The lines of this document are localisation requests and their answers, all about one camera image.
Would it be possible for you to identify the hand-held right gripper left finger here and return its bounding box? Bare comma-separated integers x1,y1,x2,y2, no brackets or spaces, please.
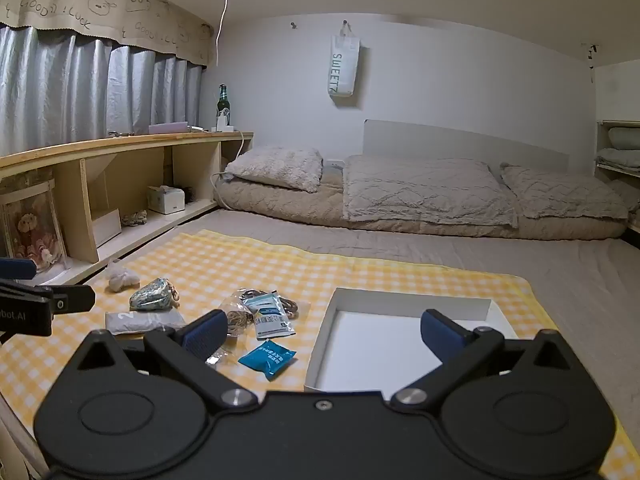
75,309,261,411

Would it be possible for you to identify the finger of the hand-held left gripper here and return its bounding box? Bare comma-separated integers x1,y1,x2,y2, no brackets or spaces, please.
0,258,39,281
0,282,96,315

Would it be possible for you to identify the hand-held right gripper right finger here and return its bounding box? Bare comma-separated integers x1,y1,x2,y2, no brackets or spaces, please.
390,309,576,411

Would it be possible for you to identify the clear bag of brown cord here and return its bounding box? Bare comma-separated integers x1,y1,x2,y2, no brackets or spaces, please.
218,287,302,341

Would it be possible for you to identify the grey pouch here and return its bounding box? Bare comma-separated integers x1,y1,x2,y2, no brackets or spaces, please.
105,307,187,336

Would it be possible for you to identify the white and blue packet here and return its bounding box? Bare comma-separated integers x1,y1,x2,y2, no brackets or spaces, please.
252,309,296,339

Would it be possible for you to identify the white shallow box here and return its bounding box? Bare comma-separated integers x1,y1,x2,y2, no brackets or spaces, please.
303,287,521,394

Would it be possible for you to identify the small clear bag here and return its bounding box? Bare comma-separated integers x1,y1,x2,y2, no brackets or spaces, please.
206,347,240,369

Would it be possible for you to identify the teddy bear picture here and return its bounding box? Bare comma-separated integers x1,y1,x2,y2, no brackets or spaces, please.
0,180,69,274

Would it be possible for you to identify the white crumpled bag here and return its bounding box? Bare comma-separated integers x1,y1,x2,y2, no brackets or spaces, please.
106,260,142,292

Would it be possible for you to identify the teal patterned clear bag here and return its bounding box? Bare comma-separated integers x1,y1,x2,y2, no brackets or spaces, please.
129,277,180,311

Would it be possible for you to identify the light blue label packet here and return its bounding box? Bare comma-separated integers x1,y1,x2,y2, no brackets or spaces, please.
244,290,280,312

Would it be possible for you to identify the blue square packet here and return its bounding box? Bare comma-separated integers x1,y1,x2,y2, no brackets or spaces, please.
237,338,300,380

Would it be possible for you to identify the yellow checked mat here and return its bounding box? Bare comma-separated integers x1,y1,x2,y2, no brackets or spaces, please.
0,229,636,480

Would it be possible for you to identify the white cardboard box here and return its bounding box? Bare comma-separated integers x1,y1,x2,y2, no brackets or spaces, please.
92,208,123,249

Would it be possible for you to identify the white tissue box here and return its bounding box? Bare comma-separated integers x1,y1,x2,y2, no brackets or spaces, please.
147,185,187,215

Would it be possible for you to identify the large quilted beige pillow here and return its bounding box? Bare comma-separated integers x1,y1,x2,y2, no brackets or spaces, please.
342,155,519,229

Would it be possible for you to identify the folded beige quilt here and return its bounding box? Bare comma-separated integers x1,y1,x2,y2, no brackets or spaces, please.
212,170,631,241

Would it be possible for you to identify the wooden bedside shelf unit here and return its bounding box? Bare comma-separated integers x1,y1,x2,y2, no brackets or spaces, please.
0,130,255,286

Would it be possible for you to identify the fluffy beige pillow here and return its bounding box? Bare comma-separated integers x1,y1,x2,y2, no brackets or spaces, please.
225,146,325,194

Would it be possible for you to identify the grey curtain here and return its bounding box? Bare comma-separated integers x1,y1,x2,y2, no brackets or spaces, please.
0,25,206,159

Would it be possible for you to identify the small quilted beige pillow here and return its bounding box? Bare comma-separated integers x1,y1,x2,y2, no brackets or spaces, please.
500,162,630,221

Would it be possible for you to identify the white headboard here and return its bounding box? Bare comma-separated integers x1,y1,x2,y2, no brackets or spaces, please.
362,119,571,171

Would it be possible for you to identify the green glass bottle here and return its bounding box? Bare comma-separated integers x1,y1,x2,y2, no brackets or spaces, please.
216,84,231,129

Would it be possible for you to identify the folded grey bedding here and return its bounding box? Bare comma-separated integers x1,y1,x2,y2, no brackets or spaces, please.
597,127,640,171

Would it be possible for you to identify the beige printed curtain valance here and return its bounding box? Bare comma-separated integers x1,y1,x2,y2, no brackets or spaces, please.
0,0,214,67

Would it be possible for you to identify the white hanging bag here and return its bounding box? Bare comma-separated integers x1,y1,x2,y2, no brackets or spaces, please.
327,20,361,109

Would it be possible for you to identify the white charger cable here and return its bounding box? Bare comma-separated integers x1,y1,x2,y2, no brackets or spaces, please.
212,130,246,211

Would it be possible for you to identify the white hanging cord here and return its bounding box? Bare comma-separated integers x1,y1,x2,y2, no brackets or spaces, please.
215,0,231,66

